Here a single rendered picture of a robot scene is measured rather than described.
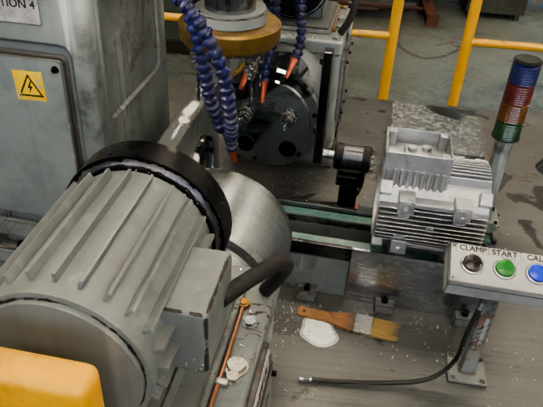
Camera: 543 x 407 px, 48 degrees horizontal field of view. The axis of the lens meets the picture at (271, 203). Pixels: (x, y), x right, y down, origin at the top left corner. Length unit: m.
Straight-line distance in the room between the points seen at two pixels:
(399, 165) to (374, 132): 0.80
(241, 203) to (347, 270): 0.40
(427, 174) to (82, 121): 0.61
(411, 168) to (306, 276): 0.33
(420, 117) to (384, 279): 0.66
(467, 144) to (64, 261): 1.32
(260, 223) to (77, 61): 0.39
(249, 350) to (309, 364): 0.48
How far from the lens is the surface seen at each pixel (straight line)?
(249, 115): 1.39
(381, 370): 1.19
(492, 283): 1.03
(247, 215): 0.92
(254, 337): 0.72
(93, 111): 1.08
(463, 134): 1.74
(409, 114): 1.80
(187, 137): 1.15
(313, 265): 1.27
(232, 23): 1.06
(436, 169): 1.15
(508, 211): 1.69
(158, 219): 0.59
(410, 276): 1.25
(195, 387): 0.66
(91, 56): 1.04
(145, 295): 0.53
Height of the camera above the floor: 1.69
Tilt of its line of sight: 35 degrees down
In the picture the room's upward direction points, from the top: 3 degrees clockwise
